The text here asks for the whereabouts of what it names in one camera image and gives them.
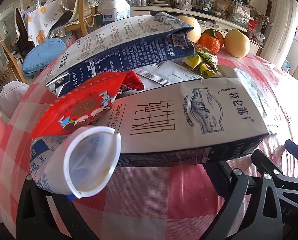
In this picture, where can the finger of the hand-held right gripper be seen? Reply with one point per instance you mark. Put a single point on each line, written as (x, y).
(297, 151)
(288, 180)

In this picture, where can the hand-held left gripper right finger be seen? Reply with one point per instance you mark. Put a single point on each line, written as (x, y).
(235, 185)

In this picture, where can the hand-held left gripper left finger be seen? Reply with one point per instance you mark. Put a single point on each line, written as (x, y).
(72, 212)

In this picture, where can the white plastic yogurt cup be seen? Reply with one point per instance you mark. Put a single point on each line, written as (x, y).
(89, 162)

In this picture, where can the yellow green noodle wrapper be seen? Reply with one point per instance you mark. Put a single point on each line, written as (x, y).
(201, 62)

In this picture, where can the red checkered tablecloth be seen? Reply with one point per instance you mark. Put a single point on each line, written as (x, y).
(144, 205)

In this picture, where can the flattened white milk carton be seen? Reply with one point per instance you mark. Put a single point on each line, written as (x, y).
(129, 37)
(188, 120)

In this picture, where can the large red snack wrapper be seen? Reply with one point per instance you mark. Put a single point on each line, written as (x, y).
(81, 105)

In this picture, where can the yellow pear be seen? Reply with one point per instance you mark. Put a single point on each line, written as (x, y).
(237, 43)
(188, 27)

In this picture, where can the white cushioned stool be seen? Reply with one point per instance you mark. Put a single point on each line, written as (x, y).
(13, 97)

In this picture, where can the red packet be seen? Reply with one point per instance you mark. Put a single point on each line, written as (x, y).
(252, 28)

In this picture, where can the white paper packet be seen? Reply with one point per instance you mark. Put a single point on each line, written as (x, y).
(163, 75)

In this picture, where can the plain orange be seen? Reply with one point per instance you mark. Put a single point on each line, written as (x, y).
(220, 37)

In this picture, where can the orange with green leaf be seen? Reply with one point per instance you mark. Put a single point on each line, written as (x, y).
(210, 43)

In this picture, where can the patterned clear plastic bag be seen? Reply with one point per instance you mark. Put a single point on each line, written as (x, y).
(240, 13)

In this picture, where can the blue cushioned stool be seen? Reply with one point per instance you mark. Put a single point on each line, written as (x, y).
(42, 55)

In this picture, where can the light wooden chair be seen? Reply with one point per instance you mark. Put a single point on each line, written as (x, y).
(11, 57)

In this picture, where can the dark wooden chair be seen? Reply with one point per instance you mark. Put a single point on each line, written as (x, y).
(21, 35)

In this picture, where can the wooden chair with cream cloth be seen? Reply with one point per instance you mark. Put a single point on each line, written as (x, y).
(81, 25)

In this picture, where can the cream television cabinet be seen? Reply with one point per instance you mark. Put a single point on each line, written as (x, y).
(163, 11)

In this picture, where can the fruit printed white cloth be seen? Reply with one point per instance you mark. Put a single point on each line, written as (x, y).
(39, 22)

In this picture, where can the row of small bottles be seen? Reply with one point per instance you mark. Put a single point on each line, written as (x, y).
(137, 1)

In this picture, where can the white pill bottle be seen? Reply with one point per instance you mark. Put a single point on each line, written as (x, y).
(115, 5)

